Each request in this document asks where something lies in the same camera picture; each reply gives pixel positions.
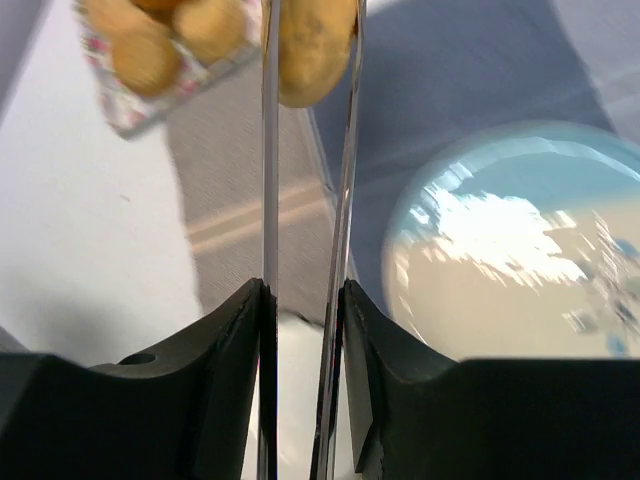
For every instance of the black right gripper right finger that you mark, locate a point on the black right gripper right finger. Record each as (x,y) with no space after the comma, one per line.
(416,414)

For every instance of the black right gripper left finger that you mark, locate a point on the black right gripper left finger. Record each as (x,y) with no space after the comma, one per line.
(178,409)

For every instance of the steel serving tongs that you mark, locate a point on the steel serving tongs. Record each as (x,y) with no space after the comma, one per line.
(325,437)

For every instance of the oblong golden bread roll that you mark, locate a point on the oblong golden bread roll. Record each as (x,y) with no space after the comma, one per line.
(314,48)

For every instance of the small round bun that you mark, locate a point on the small round bun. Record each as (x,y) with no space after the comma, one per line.
(211,29)

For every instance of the blue and cream round plate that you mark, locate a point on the blue and cream round plate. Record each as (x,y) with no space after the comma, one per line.
(521,241)

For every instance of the floral serving tray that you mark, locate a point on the floral serving tray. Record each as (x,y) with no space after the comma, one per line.
(127,112)

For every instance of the patchwork blue grey placemat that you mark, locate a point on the patchwork blue grey placemat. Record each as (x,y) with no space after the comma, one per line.
(434,72)

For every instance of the round yellow muffin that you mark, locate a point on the round yellow muffin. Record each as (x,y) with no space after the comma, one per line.
(143,56)

